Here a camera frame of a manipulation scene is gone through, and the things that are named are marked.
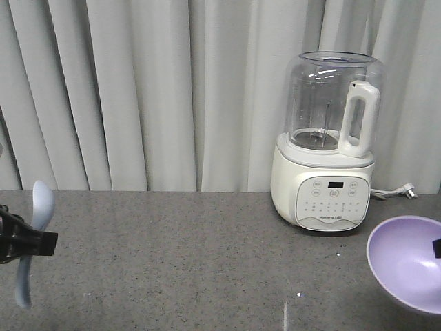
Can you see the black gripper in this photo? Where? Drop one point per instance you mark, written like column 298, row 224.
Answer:
column 19, row 238

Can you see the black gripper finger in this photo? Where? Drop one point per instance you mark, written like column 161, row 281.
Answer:
column 437, row 248

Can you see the purple plastic bowl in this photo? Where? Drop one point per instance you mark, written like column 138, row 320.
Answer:
column 400, row 256

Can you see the light blue plastic spoon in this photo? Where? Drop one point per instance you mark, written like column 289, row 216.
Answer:
column 43, row 203

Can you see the white blender with clear jar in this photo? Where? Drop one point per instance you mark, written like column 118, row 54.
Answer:
column 323, row 160

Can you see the grey pleated curtain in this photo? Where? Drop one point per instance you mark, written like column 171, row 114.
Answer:
column 188, row 95

